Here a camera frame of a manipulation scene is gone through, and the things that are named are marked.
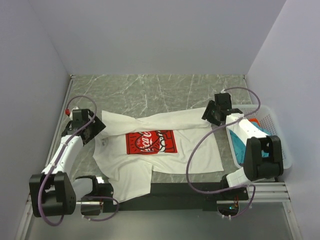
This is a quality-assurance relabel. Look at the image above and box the white red-print t-shirt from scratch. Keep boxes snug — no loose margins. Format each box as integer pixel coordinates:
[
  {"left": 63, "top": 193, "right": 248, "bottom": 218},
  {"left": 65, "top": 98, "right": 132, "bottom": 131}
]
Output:
[{"left": 93, "top": 107, "right": 223, "bottom": 203}]

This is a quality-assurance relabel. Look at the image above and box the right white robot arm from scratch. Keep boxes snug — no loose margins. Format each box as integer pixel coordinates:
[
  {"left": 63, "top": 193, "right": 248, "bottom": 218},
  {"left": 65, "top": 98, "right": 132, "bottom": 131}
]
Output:
[{"left": 202, "top": 93, "right": 284, "bottom": 200}]

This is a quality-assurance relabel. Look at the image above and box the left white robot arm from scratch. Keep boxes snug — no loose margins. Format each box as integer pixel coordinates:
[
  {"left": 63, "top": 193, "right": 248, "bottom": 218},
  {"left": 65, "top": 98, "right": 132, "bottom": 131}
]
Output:
[{"left": 29, "top": 109, "right": 106, "bottom": 218}]

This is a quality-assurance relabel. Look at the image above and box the orange t-shirt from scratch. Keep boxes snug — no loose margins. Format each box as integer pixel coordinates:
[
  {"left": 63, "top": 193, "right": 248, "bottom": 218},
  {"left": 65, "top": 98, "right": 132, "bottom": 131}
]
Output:
[{"left": 249, "top": 118, "right": 260, "bottom": 126}]

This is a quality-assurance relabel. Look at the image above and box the blue t-shirt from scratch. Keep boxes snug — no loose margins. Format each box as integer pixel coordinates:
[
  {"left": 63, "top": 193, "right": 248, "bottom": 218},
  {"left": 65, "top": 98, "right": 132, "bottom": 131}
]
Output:
[{"left": 226, "top": 119, "right": 269, "bottom": 169}]

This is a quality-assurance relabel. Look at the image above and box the white plastic laundry basket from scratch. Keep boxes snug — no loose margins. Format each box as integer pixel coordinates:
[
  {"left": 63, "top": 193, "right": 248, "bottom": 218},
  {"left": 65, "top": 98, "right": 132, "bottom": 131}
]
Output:
[{"left": 226, "top": 104, "right": 292, "bottom": 170}]

